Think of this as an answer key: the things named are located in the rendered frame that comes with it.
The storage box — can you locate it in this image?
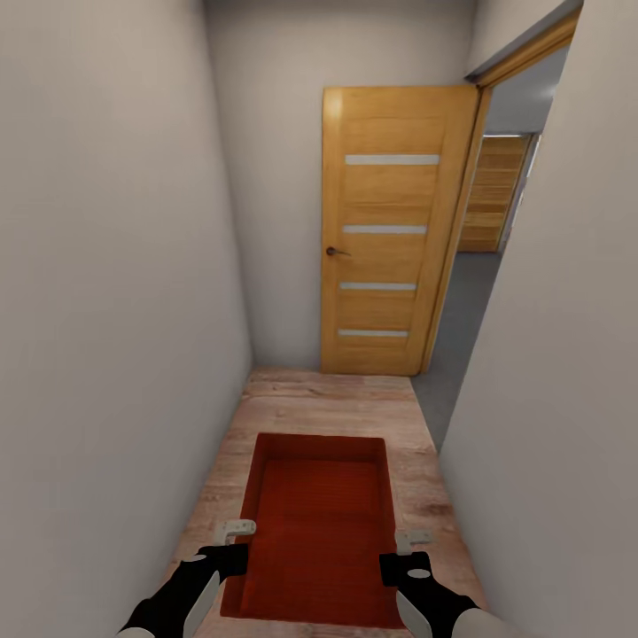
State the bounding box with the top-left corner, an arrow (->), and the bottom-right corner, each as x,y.
220,433 -> 407,630

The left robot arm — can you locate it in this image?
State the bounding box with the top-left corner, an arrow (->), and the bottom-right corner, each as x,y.
114,519 -> 256,638

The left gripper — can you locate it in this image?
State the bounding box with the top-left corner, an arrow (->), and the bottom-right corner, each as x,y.
198,544 -> 248,582

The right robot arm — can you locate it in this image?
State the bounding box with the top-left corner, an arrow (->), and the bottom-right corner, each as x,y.
379,528 -> 550,638

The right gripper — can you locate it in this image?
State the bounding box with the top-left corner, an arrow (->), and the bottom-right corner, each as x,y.
379,552 -> 432,587

